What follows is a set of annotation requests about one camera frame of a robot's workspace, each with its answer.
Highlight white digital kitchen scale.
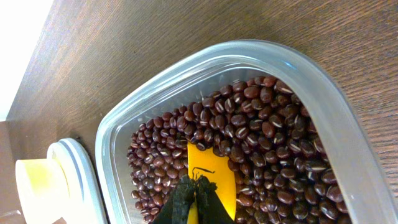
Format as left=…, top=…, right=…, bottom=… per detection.
left=47, top=138, right=108, bottom=223

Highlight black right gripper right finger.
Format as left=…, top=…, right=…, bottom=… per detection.
left=195, top=176, right=234, bottom=224

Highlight red adzuki beans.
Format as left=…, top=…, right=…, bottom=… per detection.
left=127, top=76, right=351, bottom=223

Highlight yellow plastic bowl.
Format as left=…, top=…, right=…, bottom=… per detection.
left=16, top=159, right=69, bottom=223

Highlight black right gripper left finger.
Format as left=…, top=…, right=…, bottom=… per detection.
left=152, top=175, right=195, bottom=224

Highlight yellow plastic measuring scoop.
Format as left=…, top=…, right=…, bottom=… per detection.
left=187, top=143, right=236, bottom=223

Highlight clear plastic container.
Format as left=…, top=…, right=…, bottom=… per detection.
left=95, top=40, right=397, bottom=223

